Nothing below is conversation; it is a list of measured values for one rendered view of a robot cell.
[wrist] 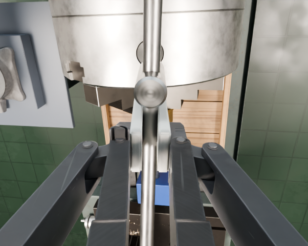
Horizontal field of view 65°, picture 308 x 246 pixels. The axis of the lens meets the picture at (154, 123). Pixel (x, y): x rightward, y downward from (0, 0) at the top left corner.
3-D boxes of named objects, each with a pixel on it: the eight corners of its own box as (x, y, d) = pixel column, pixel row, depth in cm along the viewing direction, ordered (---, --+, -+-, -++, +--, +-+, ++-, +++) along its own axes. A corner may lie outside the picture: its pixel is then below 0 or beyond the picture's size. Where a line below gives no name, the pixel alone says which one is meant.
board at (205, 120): (100, 65, 70) (95, 68, 66) (230, 64, 64) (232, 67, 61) (111, 153, 82) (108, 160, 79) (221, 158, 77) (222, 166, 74)
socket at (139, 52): (137, 36, 32) (136, 38, 29) (163, 37, 32) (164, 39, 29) (137, 62, 33) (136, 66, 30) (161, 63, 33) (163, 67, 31)
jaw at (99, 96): (128, 49, 44) (68, 59, 37) (147, 51, 41) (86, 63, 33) (132, 105, 49) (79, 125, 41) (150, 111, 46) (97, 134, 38)
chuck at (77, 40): (80, 14, 56) (10, 18, 28) (215, 9, 56) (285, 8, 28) (86, 54, 60) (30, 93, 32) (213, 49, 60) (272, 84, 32)
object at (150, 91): (142, 47, 25) (133, 76, 15) (163, 47, 25) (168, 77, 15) (142, 68, 26) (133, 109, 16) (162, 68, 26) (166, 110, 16)
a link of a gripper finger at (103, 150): (129, 180, 14) (77, 179, 14) (133, 138, 19) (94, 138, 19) (128, 158, 14) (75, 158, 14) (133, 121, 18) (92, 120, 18)
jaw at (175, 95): (163, 50, 42) (235, 50, 39) (168, 46, 46) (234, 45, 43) (164, 109, 46) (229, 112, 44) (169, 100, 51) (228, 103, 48)
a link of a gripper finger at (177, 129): (171, 158, 14) (224, 159, 14) (166, 121, 18) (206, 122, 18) (170, 179, 14) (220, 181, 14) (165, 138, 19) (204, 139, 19)
